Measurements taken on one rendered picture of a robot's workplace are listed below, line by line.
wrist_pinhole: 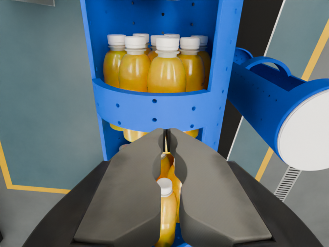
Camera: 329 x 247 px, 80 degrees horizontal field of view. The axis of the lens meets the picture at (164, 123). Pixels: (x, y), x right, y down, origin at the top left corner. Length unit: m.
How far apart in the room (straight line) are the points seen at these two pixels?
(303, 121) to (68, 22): 1.47
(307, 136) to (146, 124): 0.51
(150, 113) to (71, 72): 1.41
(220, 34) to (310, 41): 1.57
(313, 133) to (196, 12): 0.47
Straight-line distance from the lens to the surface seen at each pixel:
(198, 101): 0.33
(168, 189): 0.49
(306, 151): 0.74
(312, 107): 0.67
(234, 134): 1.70
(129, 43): 0.39
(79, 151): 2.01
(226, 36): 0.34
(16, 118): 2.07
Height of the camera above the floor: 1.52
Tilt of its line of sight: 63 degrees down
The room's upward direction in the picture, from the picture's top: 177 degrees clockwise
